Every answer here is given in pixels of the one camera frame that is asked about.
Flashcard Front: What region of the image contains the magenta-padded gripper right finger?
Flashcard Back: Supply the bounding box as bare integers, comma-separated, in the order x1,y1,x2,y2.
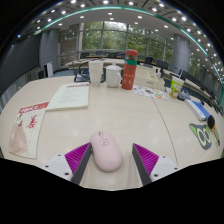
131,143,180,187

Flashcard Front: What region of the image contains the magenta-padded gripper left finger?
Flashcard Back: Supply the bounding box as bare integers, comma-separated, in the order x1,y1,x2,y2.
43,142,93,186

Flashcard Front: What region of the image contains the pink computer mouse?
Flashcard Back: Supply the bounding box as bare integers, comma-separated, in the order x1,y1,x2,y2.
89,130,124,173

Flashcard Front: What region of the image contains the cat-shaped grey green mouse pad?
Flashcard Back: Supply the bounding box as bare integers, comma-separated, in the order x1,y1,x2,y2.
188,122,213,151

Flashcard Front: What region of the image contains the red and white brochure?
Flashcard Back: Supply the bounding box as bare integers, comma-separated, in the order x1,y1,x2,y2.
8,101,50,160

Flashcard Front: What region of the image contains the black handheld microphone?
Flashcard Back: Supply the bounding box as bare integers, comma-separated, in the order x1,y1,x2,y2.
206,114,222,147

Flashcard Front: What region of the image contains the blue and white book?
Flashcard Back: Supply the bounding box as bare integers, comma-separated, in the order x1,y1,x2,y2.
184,98,212,122

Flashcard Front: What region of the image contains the white booklet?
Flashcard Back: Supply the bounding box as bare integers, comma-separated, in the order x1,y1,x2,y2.
45,83,90,112

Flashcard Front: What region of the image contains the paper cup with green print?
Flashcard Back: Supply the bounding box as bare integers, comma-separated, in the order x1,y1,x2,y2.
169,76,185,99

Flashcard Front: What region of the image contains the white cardboard box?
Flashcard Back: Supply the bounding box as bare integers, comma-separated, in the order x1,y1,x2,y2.
134,64,165,90

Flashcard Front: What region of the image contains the red drink bottle green band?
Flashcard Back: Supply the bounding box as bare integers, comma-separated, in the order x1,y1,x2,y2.
121,49,139,91

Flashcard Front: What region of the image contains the group of dark office chairs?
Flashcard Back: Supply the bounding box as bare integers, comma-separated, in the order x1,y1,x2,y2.
78,49,223,114

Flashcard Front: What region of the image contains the group of ceiling lights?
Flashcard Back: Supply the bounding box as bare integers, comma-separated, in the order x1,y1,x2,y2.
16,0,224,84

